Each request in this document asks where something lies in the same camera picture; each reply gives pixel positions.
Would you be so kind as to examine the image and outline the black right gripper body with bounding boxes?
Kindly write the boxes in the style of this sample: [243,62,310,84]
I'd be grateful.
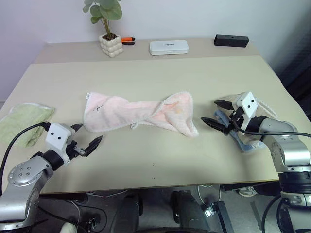
[222,106,246,135]

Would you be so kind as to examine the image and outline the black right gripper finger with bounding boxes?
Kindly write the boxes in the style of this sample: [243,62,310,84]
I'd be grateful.
[213,100,233,110]
[200,116,229,134]

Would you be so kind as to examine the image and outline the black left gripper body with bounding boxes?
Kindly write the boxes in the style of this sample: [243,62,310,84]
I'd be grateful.
[66,140,88,161]

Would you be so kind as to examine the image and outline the light blue cloth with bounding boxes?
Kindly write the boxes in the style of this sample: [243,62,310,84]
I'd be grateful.
[212,108,266,153]

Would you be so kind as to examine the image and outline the pink towel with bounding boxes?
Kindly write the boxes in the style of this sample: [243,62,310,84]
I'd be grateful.
[83,90,199,138]

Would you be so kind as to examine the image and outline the green towel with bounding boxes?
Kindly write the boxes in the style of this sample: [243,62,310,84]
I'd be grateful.
[0,102,55,148]

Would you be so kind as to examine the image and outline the black rectangular box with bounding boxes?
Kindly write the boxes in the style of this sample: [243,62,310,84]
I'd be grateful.
[213,34,249,48]

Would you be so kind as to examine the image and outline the white sneaker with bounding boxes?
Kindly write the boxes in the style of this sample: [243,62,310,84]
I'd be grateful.
[238,186,258,198]

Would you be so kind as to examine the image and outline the dark rounded shape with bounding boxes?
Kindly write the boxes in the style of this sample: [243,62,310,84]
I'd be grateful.
[114,191,143,233]
[171,190,211,233]

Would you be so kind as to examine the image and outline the white rectangular case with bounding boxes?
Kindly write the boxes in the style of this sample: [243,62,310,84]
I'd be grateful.
[149,40,190,56]

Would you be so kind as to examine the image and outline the white bubble plant pot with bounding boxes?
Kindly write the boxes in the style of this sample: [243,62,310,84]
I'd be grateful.
[98,33,124,59]

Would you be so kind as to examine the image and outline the black metal floor stand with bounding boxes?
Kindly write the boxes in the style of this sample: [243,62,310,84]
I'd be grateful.
[203,200,235,233]

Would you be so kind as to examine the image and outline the orange and black pliers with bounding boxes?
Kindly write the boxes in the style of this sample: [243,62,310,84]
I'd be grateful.
[121,36,136,46]

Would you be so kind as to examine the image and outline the green leafy plant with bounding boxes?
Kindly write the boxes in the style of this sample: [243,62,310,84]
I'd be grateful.
[82,0,123,39]

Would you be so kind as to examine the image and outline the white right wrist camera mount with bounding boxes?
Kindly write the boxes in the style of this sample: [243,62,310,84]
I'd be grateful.
[236,91,259,130]

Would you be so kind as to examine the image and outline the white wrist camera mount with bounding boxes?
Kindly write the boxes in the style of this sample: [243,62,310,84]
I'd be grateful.
[236,91,259,130]
[45,123,76,166]

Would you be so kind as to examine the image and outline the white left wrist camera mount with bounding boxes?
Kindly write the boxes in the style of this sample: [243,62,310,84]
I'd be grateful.
[45,123,76,166]

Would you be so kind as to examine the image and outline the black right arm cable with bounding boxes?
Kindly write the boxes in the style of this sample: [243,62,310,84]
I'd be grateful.
[232,118,311,138]

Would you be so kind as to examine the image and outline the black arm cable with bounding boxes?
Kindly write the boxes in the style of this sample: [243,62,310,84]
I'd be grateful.
[232,118,311,138]
[0,122,51,173]

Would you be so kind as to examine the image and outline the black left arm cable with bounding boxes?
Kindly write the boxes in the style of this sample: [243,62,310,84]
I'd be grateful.
[0,122,51,173]

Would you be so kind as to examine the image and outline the white floor cable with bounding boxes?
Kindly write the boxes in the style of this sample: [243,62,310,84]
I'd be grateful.
[196,184,222,209]

